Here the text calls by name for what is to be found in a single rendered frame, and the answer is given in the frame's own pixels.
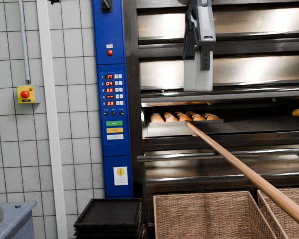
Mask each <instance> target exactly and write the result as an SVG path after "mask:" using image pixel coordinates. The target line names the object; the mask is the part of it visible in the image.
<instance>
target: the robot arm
mask: <svg viewBox="0 0 299 239"><path fill-rule="evenodd" d="M213 1H214V0H178V2H179V3H180V4H182V5H186V6H188V10H187V13H185V32H184V46H183V55H182V58H183V59H184V91H196V92H211V91H212V82H213V52H212V50H213V46H215V45H216V39H215V28H214V21H213V14H212V6H211V2H213ZM3 217H4V213H3V208H2V207H1V206H0V222H1V221H2V220H3Z"/></svg>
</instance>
